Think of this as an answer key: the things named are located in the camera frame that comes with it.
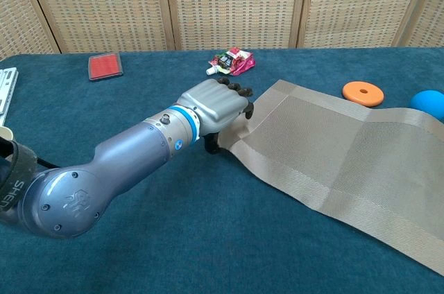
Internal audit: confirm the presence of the crumpled spout snack pouch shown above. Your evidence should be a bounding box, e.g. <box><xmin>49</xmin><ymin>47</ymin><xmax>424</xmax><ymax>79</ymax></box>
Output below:
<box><xmin>205</xmin><ymin>47</ymin><xmax>257</xmax><ymax>77</ymax></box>

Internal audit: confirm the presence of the orange disc with hole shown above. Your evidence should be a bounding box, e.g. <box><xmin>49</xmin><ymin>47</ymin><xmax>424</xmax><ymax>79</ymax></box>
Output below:
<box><xmin>341</xmin><ymin>80</ymin><xmax>385</xmax><ymax>107</ymax></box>

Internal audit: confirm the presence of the blue ball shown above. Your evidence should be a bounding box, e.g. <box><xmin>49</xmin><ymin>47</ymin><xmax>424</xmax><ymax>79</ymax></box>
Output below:
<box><xmin>410</xmin><ymin>89</ymin><xmax>444</xmax><ymax>121</ymax></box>

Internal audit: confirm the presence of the teal tablecloth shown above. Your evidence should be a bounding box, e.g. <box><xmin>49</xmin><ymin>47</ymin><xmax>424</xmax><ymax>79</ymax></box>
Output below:
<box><xmin>0</xmin><ymin>46</ymin><xmax>444</xmax><ymax>294</ymax></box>

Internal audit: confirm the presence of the brown woven placemat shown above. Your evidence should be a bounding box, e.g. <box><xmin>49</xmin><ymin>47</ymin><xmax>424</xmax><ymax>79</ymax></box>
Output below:
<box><xmin>217</xmin><ymin>79</ymin><xmax>444</xmax><ymax>276</ymax></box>

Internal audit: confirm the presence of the woven bamboo folding screen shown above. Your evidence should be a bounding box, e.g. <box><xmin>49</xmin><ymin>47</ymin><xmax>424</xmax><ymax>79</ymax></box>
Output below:
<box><xmin>0</xmin><ymin>0</ymin><xmax>444</xmax><ymax>61</ymax></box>

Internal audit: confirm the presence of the black arm strap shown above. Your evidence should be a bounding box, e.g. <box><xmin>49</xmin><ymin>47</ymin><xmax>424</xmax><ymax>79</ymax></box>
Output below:
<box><xmin>0</xmin><ymin>136</ymin><xmax>38</xmax><ymax>215</ymax></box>

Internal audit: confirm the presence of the white folding stand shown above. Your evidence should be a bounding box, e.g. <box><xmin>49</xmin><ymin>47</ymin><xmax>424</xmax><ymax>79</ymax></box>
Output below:
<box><xmin>0</xmin><ymin>67</ymin><xmax>19</xmax><ymax>127</ymax></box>

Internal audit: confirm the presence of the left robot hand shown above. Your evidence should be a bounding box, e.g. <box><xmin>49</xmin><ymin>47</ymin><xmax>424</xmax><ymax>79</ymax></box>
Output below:
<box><xmin>176</xmin><ymin>78</ymin><xmax>256</xmax><ymax>154</ymax></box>

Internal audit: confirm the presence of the red flat case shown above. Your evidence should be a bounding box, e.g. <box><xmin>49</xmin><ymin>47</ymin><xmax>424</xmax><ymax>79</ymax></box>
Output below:
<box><xmin>87</xmin><ymin>52</ymin><xmax>125</xmax><ymax>82</ymax></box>

